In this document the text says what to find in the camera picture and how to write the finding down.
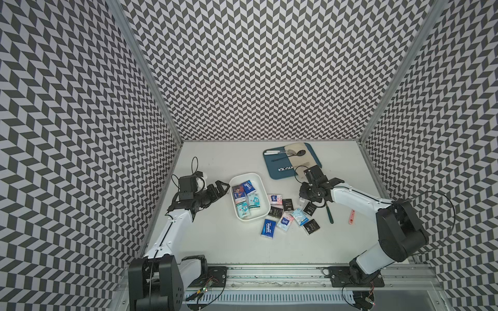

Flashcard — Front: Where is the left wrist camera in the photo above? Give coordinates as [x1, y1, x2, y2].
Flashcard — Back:
[178, 171, 206, 201]

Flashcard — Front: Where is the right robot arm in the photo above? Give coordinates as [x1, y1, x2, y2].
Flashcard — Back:
[299, 178, 429, 286]

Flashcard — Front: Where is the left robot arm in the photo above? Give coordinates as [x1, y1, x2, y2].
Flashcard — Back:
[128, 175, 230, 310]

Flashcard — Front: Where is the black tissue pack upper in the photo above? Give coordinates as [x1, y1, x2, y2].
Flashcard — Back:
[303, 202, 317, 216]

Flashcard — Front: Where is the teal tray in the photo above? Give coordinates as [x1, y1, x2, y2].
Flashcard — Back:
[263, 143, 322, 180]

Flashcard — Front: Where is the teal cartoon tissue pack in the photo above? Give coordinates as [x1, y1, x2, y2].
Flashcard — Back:
[247, 193, 261, 209]

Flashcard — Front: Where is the dark blue Tempo pack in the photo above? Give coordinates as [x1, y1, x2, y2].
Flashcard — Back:
[241, 180, 256, 195]

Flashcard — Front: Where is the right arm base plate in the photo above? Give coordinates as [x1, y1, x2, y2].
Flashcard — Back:
[326, 266, 385, 288]

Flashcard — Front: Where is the aluminium front rail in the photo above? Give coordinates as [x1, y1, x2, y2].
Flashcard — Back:
[206, 264, 443, 291]

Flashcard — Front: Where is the light blue tissue pack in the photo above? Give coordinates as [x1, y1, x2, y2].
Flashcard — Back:
[291, 209, 309, 226]

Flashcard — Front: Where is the blue Tempo pack lower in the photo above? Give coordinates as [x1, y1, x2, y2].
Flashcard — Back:
[261, 219, 276, 238]

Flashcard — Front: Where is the purple tissue pack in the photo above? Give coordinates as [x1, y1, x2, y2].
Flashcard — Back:
[232, 185, 246, 200]

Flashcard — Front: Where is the pink white tissue pack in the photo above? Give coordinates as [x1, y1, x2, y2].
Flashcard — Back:
[268, 194, 283, 206]

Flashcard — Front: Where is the black tissue pack lower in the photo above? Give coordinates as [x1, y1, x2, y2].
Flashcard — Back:
[303, 219, 320, 235]

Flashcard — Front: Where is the black tissue pack centre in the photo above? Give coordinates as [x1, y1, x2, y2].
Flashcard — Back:
[282, 198, 294, 212]

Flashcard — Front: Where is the beige cloth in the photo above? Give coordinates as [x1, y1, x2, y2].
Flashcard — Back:
[284, 143, 322, 171]

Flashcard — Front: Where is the mint green tissue pack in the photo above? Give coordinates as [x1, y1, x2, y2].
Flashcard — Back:
[236, 202, 251, 219]

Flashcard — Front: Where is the white handled knife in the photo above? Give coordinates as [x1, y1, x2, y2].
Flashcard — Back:
[263, 150, 287, 156]

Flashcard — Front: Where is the dark metal spoon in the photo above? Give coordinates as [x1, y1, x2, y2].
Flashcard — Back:
[274, 150, 306, 161]

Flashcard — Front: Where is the white storage box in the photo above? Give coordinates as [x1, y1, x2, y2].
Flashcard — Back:
[229, 172, 271, 222]

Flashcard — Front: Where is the pale blue pink pack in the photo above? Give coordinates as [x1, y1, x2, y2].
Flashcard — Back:
[276, 212, 294, 232]

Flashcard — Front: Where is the black tissue pack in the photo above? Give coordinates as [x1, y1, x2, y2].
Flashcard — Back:
[268, 206, 283, 219]
[303, 219, 320, 235]
[282, 198, 294, 212]
[303, 202, 317, 216]

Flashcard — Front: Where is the patterned handle fork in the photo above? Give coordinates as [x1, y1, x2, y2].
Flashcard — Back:
[278, 166, 294, 172]

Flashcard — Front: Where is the black tissue pack left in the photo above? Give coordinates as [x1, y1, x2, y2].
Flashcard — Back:
[268, 206, 283, 219]

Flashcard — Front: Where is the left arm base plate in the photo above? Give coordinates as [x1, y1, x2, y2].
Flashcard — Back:
[184, 266, 228, 289]

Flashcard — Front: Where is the pink slim tissue pack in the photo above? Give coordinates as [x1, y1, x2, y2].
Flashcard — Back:
[348, 210, 355, 225]

